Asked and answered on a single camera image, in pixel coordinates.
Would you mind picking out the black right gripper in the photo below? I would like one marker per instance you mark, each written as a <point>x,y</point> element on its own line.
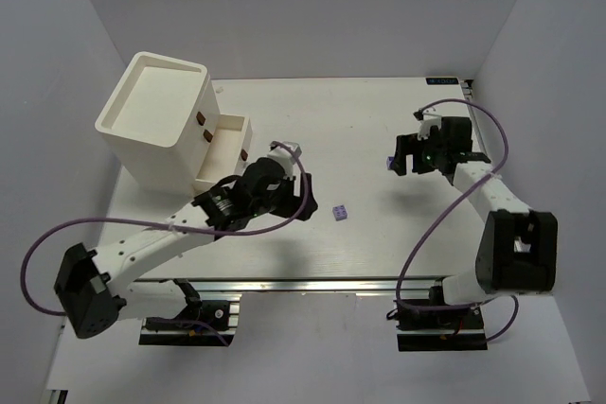
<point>418,154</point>

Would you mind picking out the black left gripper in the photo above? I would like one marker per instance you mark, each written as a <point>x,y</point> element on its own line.
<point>294,193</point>

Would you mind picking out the purple upside-down lego brick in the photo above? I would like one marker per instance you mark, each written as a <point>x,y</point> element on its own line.
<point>390,163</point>

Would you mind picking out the purple 2x2 lego brick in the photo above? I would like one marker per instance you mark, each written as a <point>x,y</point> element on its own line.
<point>339,212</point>

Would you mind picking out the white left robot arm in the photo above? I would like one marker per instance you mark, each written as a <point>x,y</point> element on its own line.
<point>101,286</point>

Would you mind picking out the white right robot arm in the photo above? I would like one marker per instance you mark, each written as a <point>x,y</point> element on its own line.
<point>517,253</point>

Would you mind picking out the blue label sticker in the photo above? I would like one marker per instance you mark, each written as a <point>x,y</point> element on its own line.
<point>442,81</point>

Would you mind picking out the white drawer cabinet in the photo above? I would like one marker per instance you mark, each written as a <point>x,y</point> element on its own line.
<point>149,121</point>

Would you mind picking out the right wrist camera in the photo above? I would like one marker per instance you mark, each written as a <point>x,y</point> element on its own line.
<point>427,118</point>

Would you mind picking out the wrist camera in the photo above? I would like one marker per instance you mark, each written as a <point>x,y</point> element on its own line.
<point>285,154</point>
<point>427,118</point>

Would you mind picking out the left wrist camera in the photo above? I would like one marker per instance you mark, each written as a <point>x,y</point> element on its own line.
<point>285,154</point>

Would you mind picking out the aluminium table edge rail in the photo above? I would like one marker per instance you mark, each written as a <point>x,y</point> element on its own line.
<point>290,285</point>

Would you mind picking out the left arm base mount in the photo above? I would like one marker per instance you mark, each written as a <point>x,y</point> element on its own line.
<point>202,323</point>

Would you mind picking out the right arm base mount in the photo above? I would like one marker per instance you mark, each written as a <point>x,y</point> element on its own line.
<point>439,331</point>

